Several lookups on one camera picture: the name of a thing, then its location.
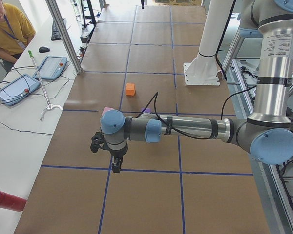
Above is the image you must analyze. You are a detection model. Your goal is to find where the blue teach pendant near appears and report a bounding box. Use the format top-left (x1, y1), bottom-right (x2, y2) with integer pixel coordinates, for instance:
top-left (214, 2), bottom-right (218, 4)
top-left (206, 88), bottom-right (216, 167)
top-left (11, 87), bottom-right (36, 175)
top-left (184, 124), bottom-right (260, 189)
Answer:
top-left (0, 74), bottom-right (40, 106)

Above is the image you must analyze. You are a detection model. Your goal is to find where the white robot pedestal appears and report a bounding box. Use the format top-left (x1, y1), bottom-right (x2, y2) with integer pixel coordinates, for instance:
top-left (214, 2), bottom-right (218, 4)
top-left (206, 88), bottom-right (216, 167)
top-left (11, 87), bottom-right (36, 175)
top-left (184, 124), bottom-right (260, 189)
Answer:
top-left (184, 0), bottom-right (235, 86)

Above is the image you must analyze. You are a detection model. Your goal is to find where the black keyboard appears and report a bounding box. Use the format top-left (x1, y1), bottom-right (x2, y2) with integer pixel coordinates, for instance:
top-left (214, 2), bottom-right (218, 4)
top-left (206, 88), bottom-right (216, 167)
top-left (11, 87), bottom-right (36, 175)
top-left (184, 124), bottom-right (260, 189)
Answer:
top-left (51, 21), bottom-right (62, 41)

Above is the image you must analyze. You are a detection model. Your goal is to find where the aluminium frame post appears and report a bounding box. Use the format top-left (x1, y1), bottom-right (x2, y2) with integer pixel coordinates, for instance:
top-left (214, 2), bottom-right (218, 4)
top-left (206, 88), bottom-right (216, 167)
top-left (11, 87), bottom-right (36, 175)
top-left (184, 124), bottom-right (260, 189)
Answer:
top-left (46, 0), bottom-right (82, 74)

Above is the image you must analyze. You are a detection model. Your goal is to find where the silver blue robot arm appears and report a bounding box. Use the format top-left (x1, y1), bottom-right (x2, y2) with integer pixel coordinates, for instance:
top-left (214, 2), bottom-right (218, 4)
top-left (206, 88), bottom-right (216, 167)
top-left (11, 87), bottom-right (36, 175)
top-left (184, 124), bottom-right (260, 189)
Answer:
top-left (90, 0), bottom-right (293, 173)

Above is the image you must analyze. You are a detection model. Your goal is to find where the purple foam block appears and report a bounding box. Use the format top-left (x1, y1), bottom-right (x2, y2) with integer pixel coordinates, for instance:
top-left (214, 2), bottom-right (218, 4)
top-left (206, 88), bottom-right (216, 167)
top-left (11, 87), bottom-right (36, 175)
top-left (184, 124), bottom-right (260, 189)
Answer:
top-left (141, 108), bottom-right (152, 113)

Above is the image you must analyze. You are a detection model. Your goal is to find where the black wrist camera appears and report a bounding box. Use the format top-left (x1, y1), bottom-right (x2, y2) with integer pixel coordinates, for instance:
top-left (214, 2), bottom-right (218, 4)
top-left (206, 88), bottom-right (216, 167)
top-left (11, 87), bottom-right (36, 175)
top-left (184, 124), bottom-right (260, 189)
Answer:
top-left (90, 132), bottom-right (106, 153)

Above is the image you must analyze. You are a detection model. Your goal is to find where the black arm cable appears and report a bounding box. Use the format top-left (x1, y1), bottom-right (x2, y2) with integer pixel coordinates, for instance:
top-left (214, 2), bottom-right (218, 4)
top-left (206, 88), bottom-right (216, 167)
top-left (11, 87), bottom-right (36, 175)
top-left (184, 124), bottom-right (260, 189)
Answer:
top-left (137, 91), bottom-right (257, 140)

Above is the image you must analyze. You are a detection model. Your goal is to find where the blue teach pendant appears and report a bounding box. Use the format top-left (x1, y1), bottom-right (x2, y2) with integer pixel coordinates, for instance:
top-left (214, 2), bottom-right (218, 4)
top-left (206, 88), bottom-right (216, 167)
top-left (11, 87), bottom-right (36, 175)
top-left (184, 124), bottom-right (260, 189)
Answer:
top-left (0, 74), bottom-right (40, 106)
top-left (38, 56), bottom-right (68, 80)

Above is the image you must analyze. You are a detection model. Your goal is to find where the red cylinder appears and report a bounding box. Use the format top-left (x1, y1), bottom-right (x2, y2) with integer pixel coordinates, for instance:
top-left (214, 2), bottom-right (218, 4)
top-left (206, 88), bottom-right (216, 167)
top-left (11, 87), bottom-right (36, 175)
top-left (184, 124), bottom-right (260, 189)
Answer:
top-left (0, 191), bottom-right (27, 212)

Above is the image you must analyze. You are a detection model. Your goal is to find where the silver reacher grabber stick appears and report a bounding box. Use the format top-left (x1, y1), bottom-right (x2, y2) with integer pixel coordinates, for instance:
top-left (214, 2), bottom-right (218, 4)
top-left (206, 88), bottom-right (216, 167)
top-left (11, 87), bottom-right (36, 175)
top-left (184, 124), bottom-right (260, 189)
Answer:
top-left (28, 50), bottom-right (63, 121)

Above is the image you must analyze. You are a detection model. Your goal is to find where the pink foam block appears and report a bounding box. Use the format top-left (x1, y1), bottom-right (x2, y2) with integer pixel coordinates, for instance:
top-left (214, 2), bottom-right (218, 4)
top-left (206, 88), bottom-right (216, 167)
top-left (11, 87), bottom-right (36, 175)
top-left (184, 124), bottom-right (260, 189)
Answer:
top-left (102, 107), bottom-right (113, 116)

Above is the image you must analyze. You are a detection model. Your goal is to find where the black computer mouse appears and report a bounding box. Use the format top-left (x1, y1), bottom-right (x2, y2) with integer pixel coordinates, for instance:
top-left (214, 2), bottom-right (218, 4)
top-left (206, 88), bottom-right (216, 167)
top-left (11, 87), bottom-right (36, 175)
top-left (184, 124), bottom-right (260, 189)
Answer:
top-left (39, 46), bottom-right (50, 53)

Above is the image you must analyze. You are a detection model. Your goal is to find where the blue teach pendant far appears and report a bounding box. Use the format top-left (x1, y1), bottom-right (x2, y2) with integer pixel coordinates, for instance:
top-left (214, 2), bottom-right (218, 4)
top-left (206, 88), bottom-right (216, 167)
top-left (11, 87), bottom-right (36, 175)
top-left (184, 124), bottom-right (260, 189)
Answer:
top-left (38, 56), bottom-right (68, 80)

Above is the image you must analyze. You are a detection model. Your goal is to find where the orange foam block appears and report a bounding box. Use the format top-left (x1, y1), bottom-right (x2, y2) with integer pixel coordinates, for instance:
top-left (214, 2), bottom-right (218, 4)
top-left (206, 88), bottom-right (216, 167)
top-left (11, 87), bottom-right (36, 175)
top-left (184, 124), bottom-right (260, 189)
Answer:
top-left (125, 83), bottom-right (136, 97)

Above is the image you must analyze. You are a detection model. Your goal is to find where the person in yellow shirt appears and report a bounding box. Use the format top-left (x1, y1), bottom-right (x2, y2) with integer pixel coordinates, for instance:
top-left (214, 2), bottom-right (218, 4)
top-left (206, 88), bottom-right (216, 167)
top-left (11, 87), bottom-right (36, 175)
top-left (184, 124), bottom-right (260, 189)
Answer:
top-left (0, 0), bottom-right (36, 72)

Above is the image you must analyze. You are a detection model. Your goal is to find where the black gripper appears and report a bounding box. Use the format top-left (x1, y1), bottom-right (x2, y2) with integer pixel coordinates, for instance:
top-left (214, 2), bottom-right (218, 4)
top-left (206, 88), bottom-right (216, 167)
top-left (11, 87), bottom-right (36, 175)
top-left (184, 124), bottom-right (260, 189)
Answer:
top-left (111, 145), bottom-right (128, 173)

